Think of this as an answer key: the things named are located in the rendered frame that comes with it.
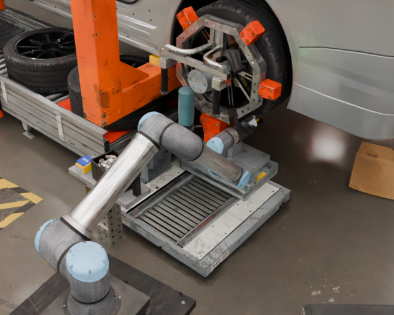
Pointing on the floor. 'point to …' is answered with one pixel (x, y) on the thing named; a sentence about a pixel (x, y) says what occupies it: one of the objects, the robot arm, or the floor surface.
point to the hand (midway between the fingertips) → (252, 115)
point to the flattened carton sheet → (376, 171)
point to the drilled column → (111, 227)
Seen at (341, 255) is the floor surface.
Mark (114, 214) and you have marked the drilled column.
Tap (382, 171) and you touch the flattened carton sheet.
